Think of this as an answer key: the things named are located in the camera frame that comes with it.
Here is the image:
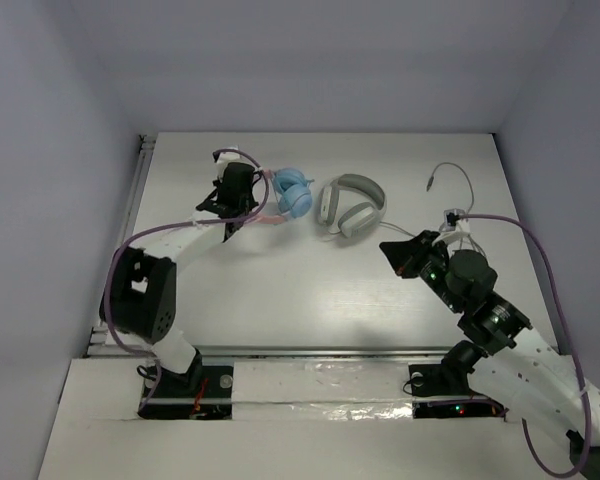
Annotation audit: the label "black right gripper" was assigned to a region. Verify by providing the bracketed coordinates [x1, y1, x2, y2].
[380, 229, 464, 314]

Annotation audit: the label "pink blue cat-ear headphones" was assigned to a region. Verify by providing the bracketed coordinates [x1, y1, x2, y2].
[249, 168, 313, 225]

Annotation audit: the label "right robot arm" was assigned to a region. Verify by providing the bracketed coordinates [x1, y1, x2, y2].
[379, 230, 600, 447]

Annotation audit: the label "white grey gaming headset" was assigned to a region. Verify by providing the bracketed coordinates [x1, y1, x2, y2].
[316, 173, 387, 239]

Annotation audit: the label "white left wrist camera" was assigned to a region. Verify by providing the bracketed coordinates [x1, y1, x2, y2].
[212, 145, 241, 165]

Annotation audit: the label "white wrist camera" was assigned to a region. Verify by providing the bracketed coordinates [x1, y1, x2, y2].
[212, 145, 241, 165]
[434, 209, 471, 245]

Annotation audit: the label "grey braided headset cable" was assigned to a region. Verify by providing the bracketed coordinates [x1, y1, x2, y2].
[324, 161, 481, 251]

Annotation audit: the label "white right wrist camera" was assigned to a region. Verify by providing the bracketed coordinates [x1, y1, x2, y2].
[434, 209, 471, 245]

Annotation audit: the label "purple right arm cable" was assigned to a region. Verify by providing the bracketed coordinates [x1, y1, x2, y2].
[459, 213, 594, 476]

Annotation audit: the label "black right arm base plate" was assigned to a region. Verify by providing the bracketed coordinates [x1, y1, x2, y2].
[402, 363, 508, 419]

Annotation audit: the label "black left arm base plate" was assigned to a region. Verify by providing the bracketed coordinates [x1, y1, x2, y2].
[137, 365, 234, 420]

